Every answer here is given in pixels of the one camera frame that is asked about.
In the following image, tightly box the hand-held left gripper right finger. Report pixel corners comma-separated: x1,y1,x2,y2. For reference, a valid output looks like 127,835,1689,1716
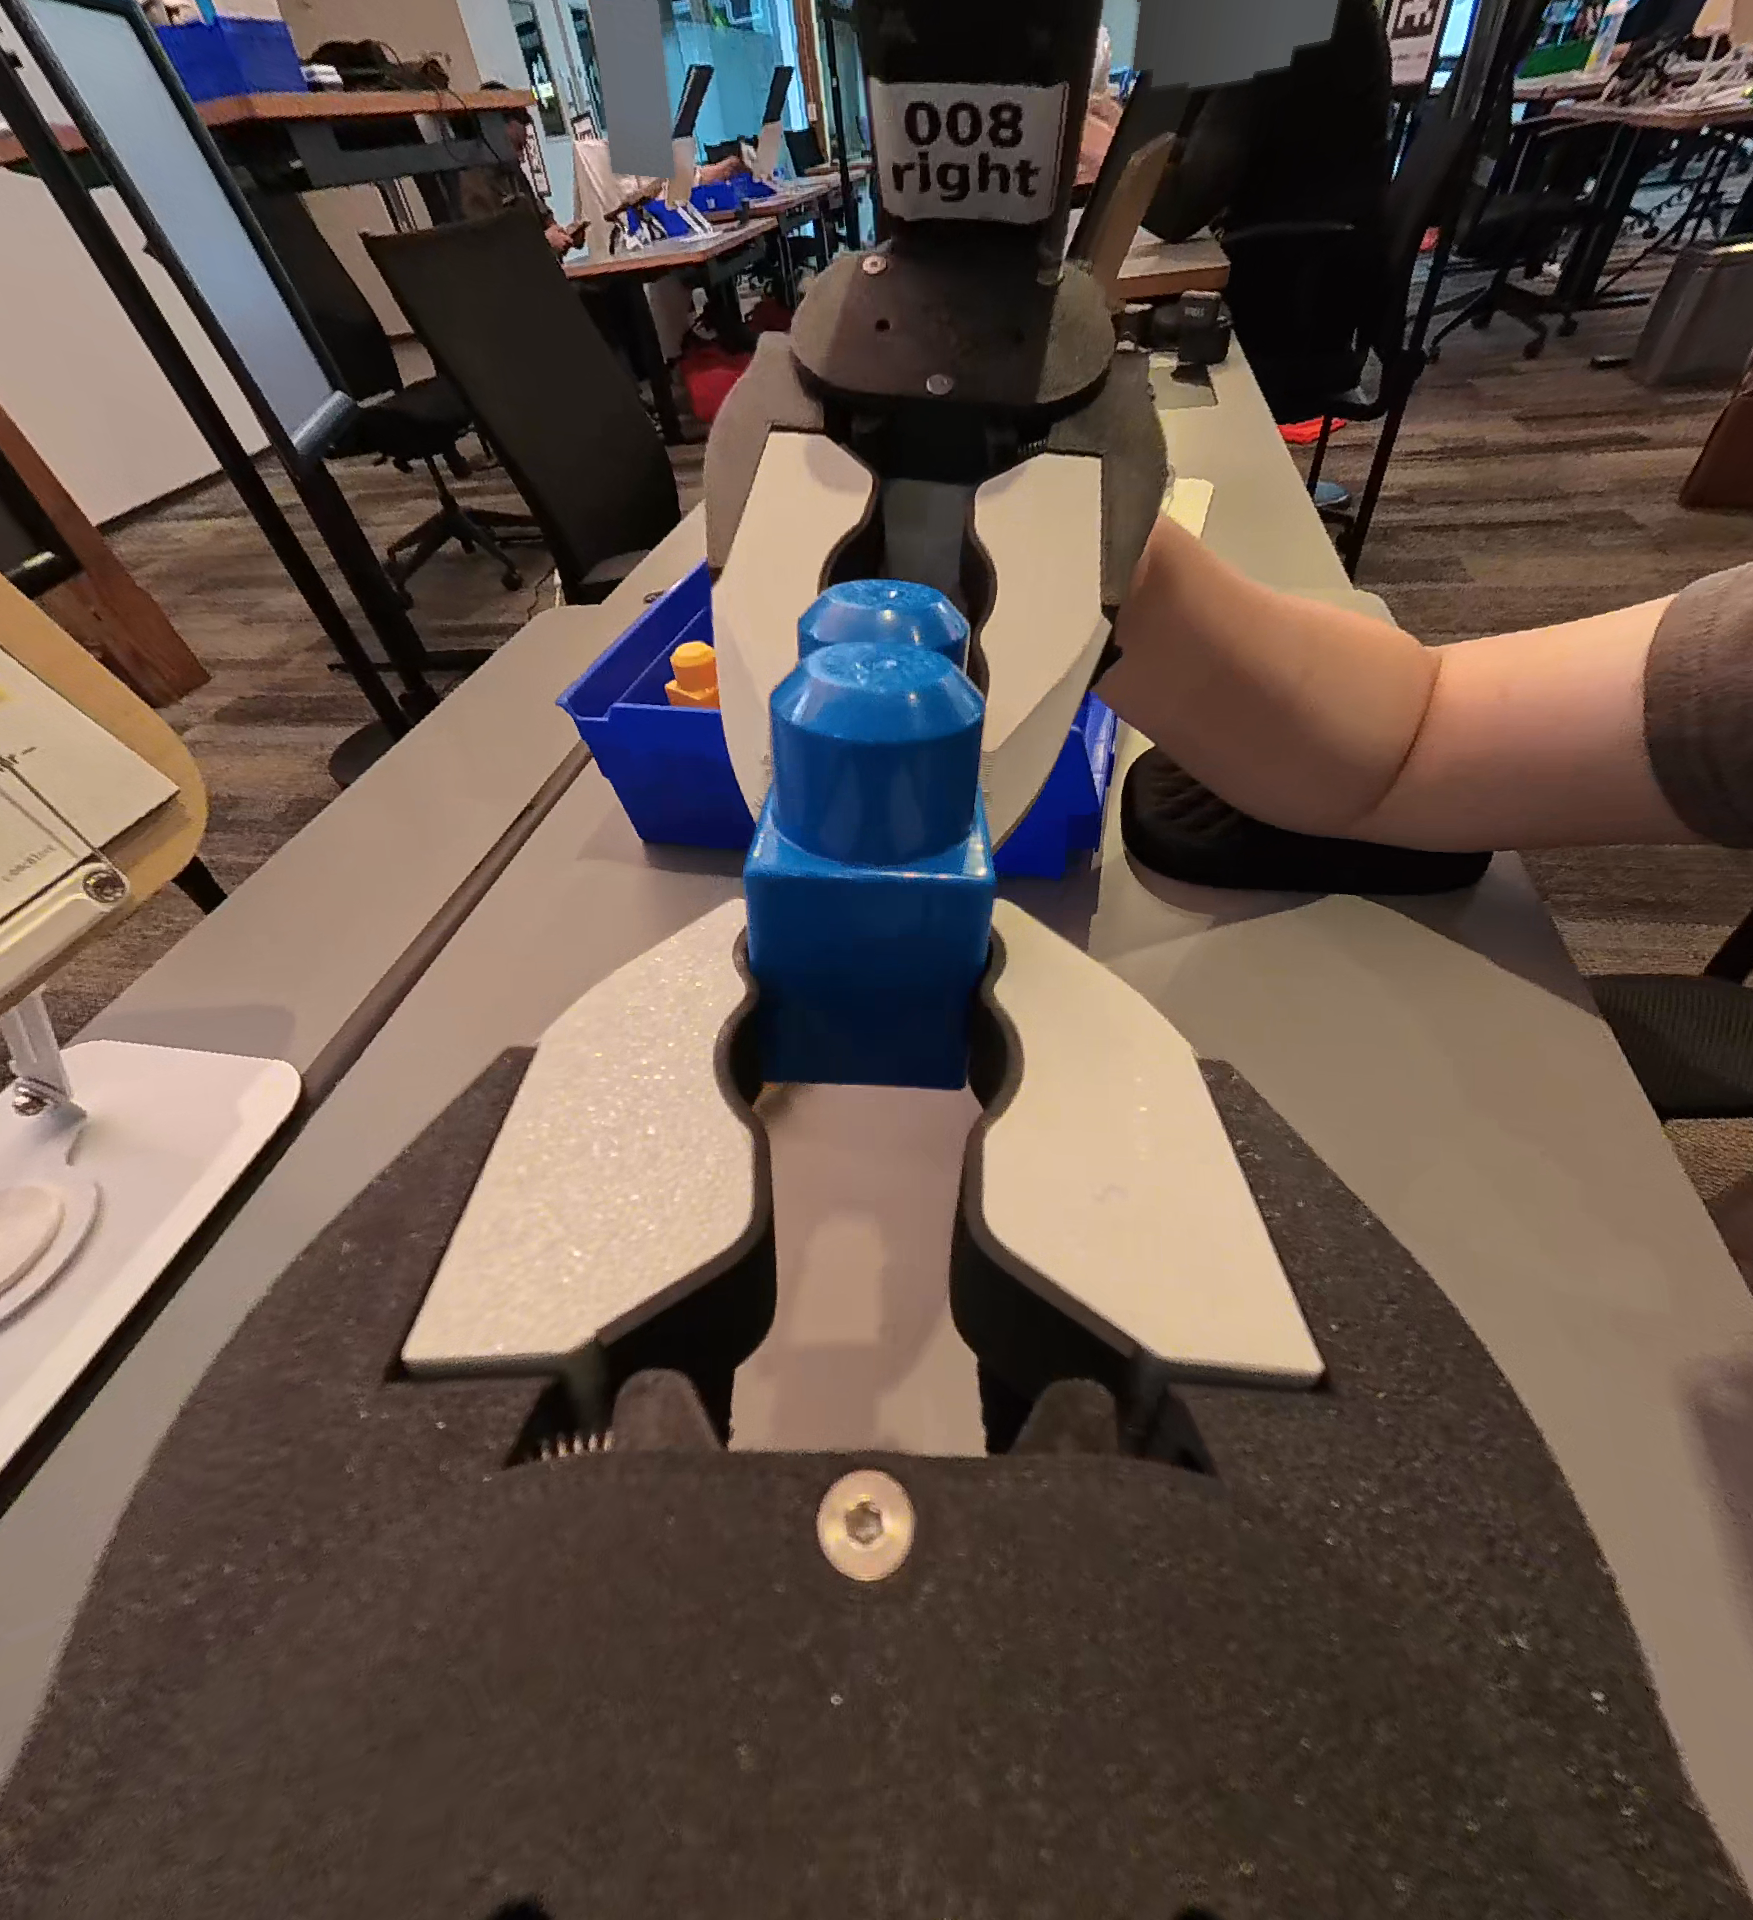
962,897,1327,1398

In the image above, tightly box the black power box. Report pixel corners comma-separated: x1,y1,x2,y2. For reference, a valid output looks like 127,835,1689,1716
1145,288,1234,369

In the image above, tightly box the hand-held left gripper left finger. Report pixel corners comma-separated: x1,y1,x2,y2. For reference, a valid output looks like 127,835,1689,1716
400,900,783,1428

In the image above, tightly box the black wrist rest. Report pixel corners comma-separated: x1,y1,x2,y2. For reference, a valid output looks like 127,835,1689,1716
1123,743,1493,897

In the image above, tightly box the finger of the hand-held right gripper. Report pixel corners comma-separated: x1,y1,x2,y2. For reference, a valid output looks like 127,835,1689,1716
971,450,1117,845
711,427,882,828

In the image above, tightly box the blue storage bin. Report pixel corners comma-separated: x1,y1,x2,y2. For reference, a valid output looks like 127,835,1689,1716
156,14,310,96

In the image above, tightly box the blue mega block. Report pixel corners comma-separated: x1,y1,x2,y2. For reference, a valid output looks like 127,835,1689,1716
744,576,998,1089

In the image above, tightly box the rolling whiteboard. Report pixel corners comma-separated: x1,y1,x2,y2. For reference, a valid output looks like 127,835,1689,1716
0,0,420,745

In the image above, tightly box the instruction sheet on white stand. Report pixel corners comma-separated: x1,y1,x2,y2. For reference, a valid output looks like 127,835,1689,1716
0,1004,305,1569

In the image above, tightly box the black office chair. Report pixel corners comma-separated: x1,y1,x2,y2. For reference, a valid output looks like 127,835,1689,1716
364,202,684,606
307,301,536,592

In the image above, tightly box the person's right forearm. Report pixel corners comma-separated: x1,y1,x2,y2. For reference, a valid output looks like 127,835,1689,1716
1101,517,1681,849

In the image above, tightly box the black swivel chair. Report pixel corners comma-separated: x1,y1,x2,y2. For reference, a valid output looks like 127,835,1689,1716
1588,848,1753,1127

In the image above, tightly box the grey trash can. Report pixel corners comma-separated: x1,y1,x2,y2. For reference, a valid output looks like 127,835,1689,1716
1634,232,1753,390

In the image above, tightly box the blue plastic bin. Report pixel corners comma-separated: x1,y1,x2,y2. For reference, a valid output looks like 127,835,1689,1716
635,171,785,243
558,563,1122,882

